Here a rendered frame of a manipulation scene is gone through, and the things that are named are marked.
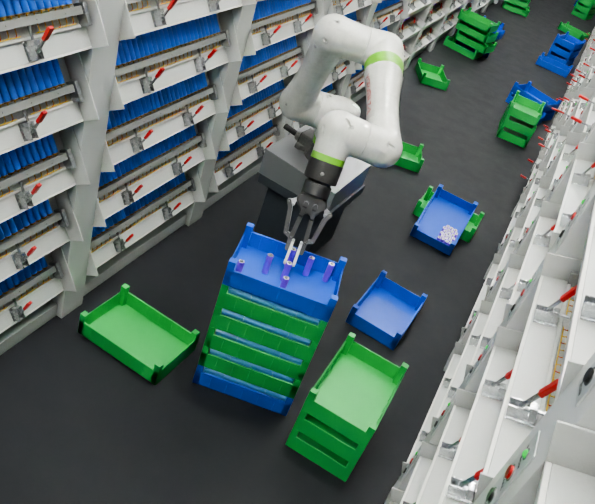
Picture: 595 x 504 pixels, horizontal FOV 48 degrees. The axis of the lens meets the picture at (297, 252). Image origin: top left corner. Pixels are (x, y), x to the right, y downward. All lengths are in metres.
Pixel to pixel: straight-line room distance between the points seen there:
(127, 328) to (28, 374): 0.33
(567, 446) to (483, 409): 0.65
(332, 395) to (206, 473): 0.41
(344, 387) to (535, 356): 0.92
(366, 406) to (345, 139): 0.76
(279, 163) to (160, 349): 0.82
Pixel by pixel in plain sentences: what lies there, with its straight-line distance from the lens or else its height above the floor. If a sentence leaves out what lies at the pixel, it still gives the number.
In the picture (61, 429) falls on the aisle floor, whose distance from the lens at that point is 1.90.
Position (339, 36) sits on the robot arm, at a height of 0.93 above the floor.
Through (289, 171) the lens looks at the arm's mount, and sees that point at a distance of 2.45.
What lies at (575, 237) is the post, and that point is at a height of 0.99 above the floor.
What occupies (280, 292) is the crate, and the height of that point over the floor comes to 0.44.
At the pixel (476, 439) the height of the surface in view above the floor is 0.70.
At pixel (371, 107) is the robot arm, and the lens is 1.88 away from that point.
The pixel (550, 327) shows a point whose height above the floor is 0.90.
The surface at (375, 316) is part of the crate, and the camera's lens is 2.51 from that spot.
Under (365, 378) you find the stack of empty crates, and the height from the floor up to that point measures 0.16.
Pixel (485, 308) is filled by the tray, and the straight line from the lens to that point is 2.27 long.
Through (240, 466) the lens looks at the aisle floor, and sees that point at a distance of 1.91.
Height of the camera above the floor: 1.53
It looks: 35 degrees down
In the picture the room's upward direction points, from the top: 21 degrees clockwise
